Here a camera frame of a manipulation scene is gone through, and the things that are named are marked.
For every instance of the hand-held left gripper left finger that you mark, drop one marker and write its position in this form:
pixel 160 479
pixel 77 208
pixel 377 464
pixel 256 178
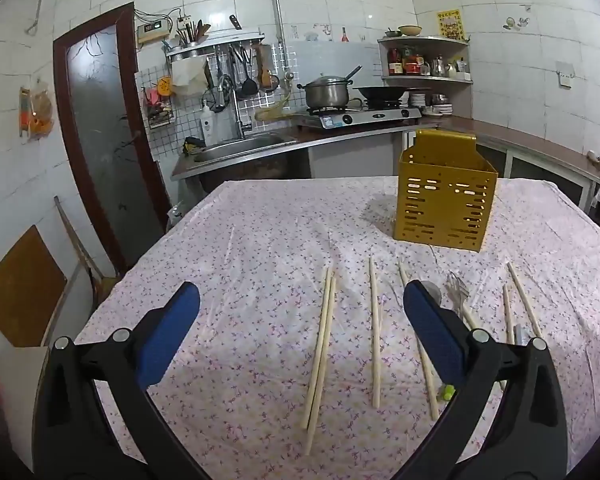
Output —
pixel 167 340

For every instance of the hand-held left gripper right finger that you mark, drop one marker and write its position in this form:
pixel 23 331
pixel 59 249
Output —
pixel 435 335

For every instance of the steel fork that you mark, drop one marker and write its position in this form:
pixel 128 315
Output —
pixel 458 292

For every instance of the yellow perforated utensil holder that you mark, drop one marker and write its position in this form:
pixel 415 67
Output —
pixel 445 200

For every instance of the steel spoon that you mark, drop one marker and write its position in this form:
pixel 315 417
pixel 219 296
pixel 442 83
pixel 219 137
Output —
pixel 434 291

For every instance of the pink floral tablecloth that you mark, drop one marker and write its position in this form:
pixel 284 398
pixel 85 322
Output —
pixel 255 260

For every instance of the brown wooden board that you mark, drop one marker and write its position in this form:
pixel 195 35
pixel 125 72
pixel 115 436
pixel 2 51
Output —
pixel 20 290

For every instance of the glass cabinet sliding doors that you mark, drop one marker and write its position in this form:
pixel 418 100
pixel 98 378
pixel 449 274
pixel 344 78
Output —
pixel 530 166

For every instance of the steel kitchen sink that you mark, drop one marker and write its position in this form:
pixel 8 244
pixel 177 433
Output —
pixel 240 149

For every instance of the brown kitchen counter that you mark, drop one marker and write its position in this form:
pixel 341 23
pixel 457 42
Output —
pixel 520 140

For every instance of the dark red framed door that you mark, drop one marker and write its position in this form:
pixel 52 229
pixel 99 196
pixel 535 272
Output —
pixel 105 135

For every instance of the white soap bottle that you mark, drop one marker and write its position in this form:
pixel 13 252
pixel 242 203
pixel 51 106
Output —
pixel 208 127

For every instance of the steel gas stove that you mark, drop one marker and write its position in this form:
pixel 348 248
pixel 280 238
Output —
pixel 360 117

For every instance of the stack of white plates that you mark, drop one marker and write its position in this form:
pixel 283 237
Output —
pixel 425 102

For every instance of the chrome faucet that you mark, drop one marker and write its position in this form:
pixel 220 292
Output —
pixel 237 110

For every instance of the black wok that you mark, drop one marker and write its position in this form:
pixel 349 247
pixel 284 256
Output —
pixel 380 92

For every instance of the white corner shelf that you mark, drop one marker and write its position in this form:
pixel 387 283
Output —
pixel 420 79

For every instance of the orange hanging bag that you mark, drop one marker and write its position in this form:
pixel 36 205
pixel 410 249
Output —
pixel 37 112

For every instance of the white hanging cloth bag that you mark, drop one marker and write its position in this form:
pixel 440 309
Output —
pixel 187 77

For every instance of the steel cooking pot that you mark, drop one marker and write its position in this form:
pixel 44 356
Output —
pixel 325 94

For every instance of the black hanging spatula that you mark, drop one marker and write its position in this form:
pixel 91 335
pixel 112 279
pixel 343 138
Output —
pixel 249 85

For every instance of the black ladle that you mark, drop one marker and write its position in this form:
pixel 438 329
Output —
pixel 352 74

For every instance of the beige bowl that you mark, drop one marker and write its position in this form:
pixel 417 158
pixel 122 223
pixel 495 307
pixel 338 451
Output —
pixel 410 30

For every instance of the white wall socket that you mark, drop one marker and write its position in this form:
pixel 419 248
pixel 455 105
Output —
pixel 564 74

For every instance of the steel wall utensil rack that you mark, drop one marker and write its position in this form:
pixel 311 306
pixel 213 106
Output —
pixel 215 42

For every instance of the white wall controller box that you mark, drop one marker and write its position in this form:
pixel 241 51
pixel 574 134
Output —
pixel 152 31

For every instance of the yellow wall poster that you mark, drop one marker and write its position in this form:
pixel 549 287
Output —
pixel 450 25

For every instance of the grey wall pipe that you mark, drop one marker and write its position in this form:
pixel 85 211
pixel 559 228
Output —
pixel 276 5

